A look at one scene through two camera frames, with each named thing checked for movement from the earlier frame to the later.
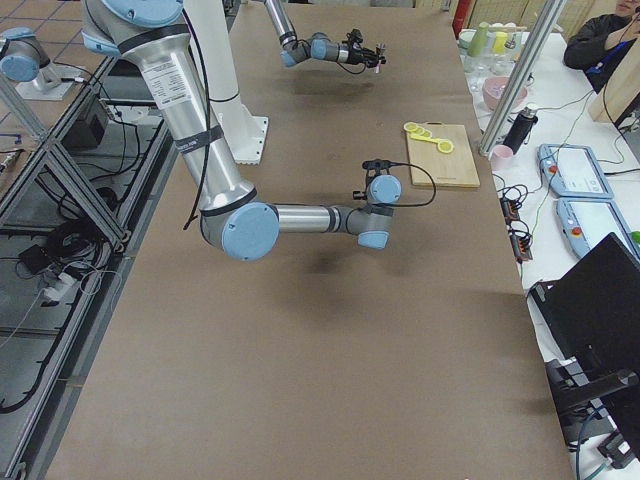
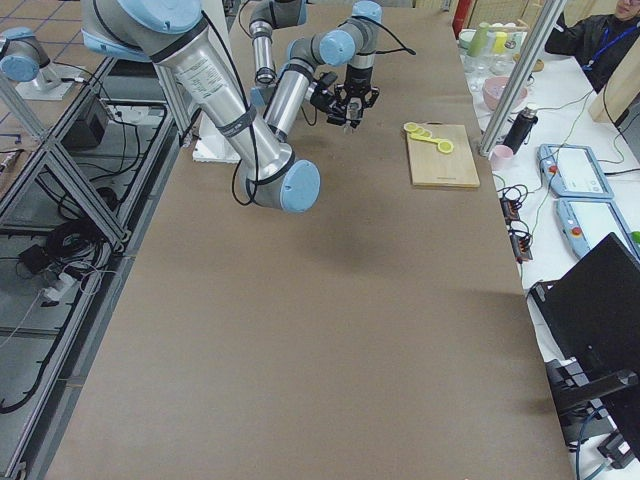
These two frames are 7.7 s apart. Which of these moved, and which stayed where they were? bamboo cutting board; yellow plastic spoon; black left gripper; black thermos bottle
Moved: black left gripper
Stayed: bamboo cutting board; black thermos bottle; yellow plastic spoon
